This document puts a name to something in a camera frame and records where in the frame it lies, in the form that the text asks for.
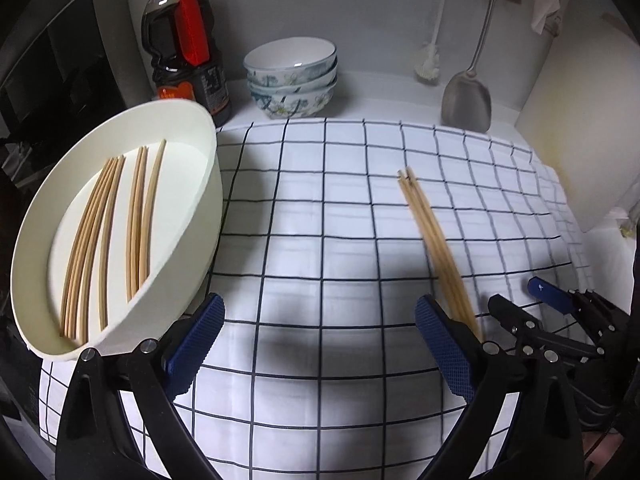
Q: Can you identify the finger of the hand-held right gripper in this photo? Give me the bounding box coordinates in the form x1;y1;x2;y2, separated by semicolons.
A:
487;294;600;362
527;276;632;357

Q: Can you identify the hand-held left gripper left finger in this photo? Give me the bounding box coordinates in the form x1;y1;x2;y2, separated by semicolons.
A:
54;292;226;480

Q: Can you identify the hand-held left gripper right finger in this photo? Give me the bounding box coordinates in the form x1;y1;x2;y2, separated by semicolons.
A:
415;294;586;480

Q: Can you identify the pile of wooden chopsticks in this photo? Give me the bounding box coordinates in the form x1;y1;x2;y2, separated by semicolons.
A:
59;139;167;342

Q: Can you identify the white round basin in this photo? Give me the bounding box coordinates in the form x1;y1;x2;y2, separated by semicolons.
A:
10;100;224;361

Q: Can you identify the person's right forearm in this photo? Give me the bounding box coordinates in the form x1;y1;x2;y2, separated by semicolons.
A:
582;432;633;480

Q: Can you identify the white cutting board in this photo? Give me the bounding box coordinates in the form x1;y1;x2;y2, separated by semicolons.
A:
515;10;640;233

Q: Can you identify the white checkered cloth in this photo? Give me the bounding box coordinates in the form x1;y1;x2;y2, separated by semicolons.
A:
37;119;588;480

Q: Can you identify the metal spatula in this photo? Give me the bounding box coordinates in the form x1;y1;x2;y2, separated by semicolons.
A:
441;0;493;133

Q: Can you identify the floral ceramic bowl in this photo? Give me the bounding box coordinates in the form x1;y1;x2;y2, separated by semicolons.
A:
243;37;338;81
246;65;338;96
250;80;336;121

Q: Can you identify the dark soy sauce bottle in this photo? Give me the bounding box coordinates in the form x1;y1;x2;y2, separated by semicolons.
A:
141;0;233;128

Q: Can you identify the white dish brush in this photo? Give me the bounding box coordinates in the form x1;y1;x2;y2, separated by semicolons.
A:
414;0;451;83

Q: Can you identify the dark metal appliance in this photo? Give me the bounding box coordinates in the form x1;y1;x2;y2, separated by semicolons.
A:
0;0;136;201

